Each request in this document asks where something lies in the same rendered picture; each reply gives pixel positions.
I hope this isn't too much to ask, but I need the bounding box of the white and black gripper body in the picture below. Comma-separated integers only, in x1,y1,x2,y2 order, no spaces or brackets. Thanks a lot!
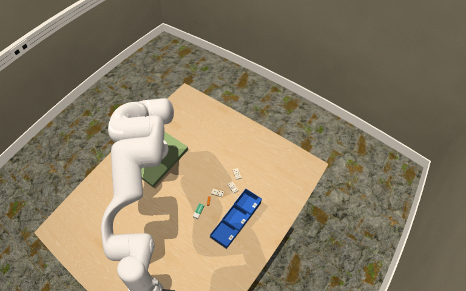
153,281,164,291

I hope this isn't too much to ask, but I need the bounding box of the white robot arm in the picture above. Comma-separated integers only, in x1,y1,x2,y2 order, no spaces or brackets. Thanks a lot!
101,98,174,291

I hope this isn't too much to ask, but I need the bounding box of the green and grey eraser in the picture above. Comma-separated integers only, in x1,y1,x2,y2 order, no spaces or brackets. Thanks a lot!
193,203,204,219

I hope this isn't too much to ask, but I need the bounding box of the cream domino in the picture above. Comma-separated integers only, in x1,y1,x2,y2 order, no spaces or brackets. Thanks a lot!
228,182,238,193
211,189,224,197
233,168,241,179

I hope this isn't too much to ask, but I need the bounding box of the blue three-compartment bin rack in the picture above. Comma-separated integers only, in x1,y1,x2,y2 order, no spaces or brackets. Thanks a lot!
210,189,262,248

